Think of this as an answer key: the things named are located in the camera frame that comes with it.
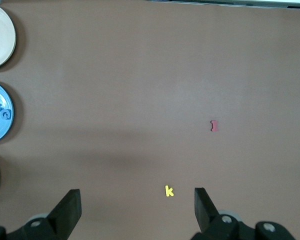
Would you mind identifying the dark table edge rail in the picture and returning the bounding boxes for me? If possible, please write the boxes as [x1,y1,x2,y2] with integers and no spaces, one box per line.
[144,0,300,10]

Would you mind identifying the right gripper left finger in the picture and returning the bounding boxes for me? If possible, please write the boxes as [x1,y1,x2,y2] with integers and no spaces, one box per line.
[0,189,82,240]

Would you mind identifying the yellow foam letter k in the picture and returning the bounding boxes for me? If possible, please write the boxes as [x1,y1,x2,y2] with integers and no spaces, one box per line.
[164,184,175,198]

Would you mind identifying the brown table cover sheet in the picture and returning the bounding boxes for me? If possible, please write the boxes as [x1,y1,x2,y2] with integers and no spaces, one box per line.
[0,0,300,240]

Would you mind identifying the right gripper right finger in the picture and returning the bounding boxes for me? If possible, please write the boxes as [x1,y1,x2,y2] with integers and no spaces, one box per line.
[191,187,296,240]

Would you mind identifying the blue plate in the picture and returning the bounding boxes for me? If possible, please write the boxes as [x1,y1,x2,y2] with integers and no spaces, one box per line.
[0,80,15,145]

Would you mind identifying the beige plate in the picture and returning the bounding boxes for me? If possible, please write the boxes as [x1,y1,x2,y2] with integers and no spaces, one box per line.
[0,2,17,70]

